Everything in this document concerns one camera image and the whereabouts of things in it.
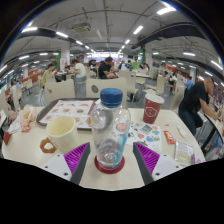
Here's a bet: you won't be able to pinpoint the clear plastic packet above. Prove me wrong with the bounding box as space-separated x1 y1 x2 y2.
173 139 196 166

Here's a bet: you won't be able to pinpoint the person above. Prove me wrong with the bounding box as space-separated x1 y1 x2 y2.
178 75 221 136
40 63 56 88
9 79 19 101
72 59 88 84
97 56 118 80

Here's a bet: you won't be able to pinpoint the cream mug with brown handle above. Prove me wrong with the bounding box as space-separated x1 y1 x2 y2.
39 115 78 155

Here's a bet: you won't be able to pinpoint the colourful printed paper leaflet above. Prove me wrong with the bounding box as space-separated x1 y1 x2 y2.
125 119 163 153

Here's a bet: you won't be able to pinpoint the red paper cup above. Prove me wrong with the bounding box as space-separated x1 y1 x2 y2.
142 93 166 125

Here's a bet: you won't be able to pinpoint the flat red box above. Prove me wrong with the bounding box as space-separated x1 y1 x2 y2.
2 130 13 146

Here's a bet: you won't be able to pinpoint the neighbouring cream table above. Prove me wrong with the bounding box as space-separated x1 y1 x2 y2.
199 111 224 148

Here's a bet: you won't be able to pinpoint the brown food tray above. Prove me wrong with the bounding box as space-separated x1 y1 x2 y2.
35 97 101 130

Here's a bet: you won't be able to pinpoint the clear plastic snack bag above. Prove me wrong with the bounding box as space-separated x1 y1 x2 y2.
8 104 38 134

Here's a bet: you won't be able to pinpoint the ceiling air conditioner unit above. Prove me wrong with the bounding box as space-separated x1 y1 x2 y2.
71 22 92 34

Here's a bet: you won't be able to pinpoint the clear bottle with blue cap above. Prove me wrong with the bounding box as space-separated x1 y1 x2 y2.
90 87 132 171

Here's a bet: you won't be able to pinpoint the beige chair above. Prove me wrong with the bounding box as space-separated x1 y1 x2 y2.
85 77 128 99
43 78 76 106

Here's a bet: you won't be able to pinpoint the ceiling lights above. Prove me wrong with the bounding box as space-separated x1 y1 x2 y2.
0 6 224 79

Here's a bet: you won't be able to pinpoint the small red sauce packet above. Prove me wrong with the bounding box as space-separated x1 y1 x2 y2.
163 130 176 145

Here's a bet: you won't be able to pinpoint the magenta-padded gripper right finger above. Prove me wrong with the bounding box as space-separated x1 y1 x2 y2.
132 141 183 186

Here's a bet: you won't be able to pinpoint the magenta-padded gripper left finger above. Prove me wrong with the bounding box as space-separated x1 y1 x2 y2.
41 141 92 185

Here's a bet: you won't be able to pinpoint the flat round red coaster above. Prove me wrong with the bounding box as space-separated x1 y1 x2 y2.
94 154 126 175

